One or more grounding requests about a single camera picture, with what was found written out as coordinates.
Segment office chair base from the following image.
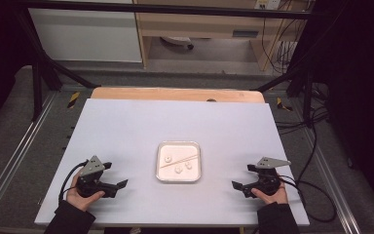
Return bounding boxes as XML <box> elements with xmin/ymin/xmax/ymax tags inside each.
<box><xmin>160</xmin><ymin>35</ymin><xmax>195</xmax><ymax>51</ymax></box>

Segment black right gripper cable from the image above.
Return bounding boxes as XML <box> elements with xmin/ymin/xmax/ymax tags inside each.
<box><xmin>277</xmin><ymin>175</ymin><xmax>338</xmax><ymax>224</ymax></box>

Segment thin pale stick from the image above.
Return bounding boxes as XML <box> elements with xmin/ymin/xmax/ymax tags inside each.
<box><xmin>159</xmin><ymin>154</ymin><xmax>200</xmax><ymax>170</ymax></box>

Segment black metal frame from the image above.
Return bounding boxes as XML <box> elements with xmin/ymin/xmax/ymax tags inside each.
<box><xmin>14</xmin><ymin>0</ymin><xmax>318</xmax><ymax>129</ymax></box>

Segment light wooden desk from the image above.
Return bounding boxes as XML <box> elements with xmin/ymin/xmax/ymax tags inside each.
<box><xmin>132</xmin><ymin>0</ymin><xmax>310</xmax><ymax>71</ymax></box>

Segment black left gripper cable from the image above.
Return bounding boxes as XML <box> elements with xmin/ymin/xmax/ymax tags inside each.
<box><xmin>57</xmin><ymin>159</ymin><xmax>89</xmax><ymax>205</ymax></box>

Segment white wall socket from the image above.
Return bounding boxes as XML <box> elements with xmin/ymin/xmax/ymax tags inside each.
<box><xmin>254</xmin><ymin>0</ymin><xmax>282</xmax><ymax>11</ymax></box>

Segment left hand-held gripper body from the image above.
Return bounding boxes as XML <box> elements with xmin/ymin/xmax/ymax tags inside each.
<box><xmin>76</xmin><ymin>155</ymin><xmax>109</xmax><ymax>199</ymax></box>

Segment person's right hand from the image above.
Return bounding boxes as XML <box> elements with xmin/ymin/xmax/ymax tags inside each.
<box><xmin>250</xmin><ymin>182</ymin><xmax>289</xmax><ymax>206</ymax></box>

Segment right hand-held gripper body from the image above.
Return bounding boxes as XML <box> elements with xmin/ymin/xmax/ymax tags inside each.
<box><xmin>250</xmin><ymin>157</ymin><xmax>292</xmax><ymax>196</ymax></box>

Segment light wooden table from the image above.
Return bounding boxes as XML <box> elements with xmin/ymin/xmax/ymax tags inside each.
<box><xmin>90</xmin><ymin>86</ymin><xmax>267</xmax><ymax>104</ymax></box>

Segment hanging black cables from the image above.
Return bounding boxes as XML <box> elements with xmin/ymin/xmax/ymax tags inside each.
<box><xmin>260</xmin><ymin>0</ymin><xmax>301</xmax><ymax>75</ymax></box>

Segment white table board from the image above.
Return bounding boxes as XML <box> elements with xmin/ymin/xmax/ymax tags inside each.
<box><xmin>34</xmin><ymin>98</ymin><xmax>311</xmax><ymax>228</ymax></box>

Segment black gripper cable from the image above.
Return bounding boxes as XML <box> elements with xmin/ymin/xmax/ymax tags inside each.
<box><xmin>277</xmin><ymin>175</ymin><xmax>338</xmax><ymax>224</ymax></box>
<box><xmin>57</xmin><ymin>159</ymin><xmax>89</xmax><ymax>205</ymax></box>

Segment white cabinet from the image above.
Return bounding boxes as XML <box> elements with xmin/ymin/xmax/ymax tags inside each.
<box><xmin>28</xmin><ymin>0</ymin><xmax>143</xmax><ymax>63</ymax></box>

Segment yellow black floor tape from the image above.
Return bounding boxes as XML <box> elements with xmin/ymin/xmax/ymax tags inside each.
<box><xmin>276</xmin><ymin>97</ymin><xmax>293</xmax><ymax>112</ymax></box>
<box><xmin>66</xmin><ymin>91</ymin><xmax>81</xmax><ymax>109</ymax></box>

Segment white square tray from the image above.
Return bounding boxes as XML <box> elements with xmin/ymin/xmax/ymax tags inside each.
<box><xmin>155</xmin><ymin>139</ymin><xmax>203</xmax><ymax>184</ymax></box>

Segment black floor cables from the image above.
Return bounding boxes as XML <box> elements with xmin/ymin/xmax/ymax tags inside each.
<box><xmin>274</xmin><ymin>82</ymin><xmax>331</xmax><ymax>136</ymax></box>

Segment person's left hand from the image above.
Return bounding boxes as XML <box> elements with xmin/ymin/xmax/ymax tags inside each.
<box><xmin>65</xmin><ymin>172</ymin><xmax>106</xmax><ymax>213</ymax></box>

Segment aluminium floor rail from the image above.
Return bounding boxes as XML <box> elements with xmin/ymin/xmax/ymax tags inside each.
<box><xmin>0</xmin><ymin>92</ymin><xmax>58</xmax><ymax>222</ymax></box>
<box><xmin>300</xmin><ymin>125</ymin><xmax>362</xmax><ymax>234</ymax></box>

